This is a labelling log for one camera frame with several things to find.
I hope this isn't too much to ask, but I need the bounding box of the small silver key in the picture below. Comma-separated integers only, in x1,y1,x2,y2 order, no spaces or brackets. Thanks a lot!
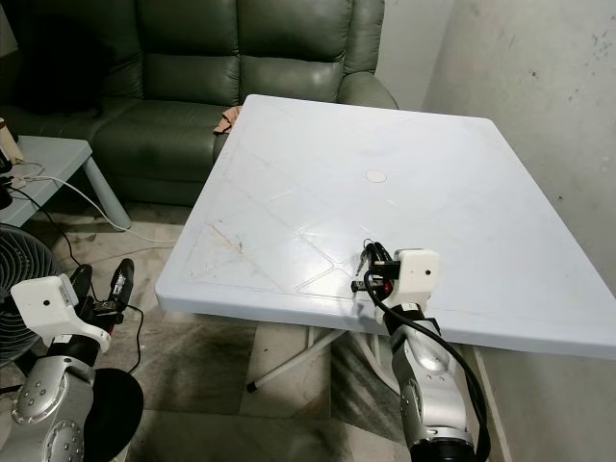
351,239,374,282

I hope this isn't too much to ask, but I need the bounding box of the black floor fan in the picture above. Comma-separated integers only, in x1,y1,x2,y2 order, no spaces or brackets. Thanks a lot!
0,226,145,462

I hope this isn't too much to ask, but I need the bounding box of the white plastic folding table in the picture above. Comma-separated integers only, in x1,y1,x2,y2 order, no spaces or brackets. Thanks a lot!
156,93,616,363

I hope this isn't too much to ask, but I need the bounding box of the white folding table leg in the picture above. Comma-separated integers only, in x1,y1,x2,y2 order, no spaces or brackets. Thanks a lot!
246,327,357,394

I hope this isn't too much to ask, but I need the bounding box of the black device base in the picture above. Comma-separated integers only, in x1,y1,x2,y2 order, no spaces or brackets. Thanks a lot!
0,171,17,210

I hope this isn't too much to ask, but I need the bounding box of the light blue side table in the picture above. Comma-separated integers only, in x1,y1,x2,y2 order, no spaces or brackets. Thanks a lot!
0,135,132,233

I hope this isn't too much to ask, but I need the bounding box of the beige brown jug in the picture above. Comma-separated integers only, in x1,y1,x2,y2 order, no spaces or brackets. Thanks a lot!
0,123,26,167

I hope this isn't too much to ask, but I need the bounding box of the pink crumpled cloth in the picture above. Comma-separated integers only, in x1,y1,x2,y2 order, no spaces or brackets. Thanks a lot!
214,106,244,136

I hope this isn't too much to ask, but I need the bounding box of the dark green leather sofa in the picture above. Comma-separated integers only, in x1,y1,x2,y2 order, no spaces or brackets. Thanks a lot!
0,0,400,209

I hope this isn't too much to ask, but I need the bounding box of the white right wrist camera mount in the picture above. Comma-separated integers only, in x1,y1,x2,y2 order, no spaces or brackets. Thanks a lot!
394,248,441,308

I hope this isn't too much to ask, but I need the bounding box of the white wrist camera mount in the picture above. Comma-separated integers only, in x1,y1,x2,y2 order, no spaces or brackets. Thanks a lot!
394,248,441,308
12,274,113,353

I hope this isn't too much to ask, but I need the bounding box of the black floor cable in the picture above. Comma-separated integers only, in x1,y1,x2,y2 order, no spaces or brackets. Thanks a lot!
27,204,99,272

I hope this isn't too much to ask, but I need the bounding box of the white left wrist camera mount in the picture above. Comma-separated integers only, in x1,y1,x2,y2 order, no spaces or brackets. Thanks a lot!
12,274,113,353

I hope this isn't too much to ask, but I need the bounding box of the white power cable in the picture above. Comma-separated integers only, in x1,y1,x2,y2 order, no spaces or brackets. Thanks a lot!
14,173,167,244

